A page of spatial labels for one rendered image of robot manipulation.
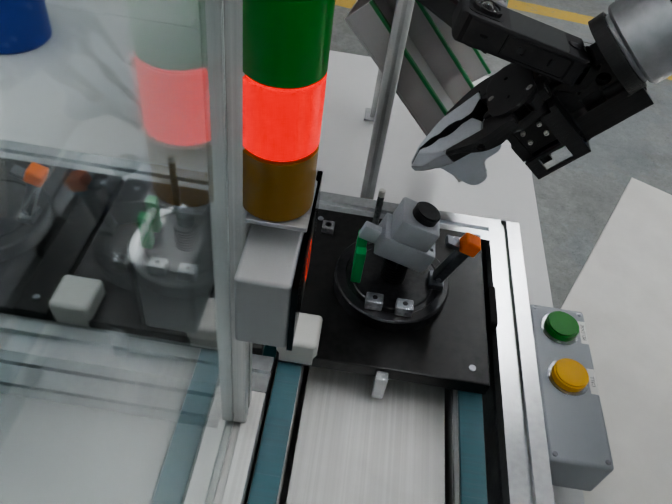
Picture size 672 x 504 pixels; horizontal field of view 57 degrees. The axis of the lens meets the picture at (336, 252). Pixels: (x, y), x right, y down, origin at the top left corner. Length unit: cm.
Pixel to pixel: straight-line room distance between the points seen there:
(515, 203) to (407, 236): 47
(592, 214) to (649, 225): 143
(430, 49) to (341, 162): 27
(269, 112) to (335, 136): 81
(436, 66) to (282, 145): 62
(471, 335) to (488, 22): 37
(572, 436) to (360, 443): 23
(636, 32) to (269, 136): 31
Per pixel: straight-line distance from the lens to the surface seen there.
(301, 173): 38
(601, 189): 277
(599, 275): 106
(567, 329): 80
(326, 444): 70
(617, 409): 91
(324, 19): 33
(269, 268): 40
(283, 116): 35
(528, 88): 56
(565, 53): 55
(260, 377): 68
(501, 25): 53
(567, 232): 249
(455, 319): 75
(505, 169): 118
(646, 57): 55
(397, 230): 67
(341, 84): 131
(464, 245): 70
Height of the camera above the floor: 154
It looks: 47 degrees down
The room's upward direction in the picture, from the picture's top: 9 degrees clockwise
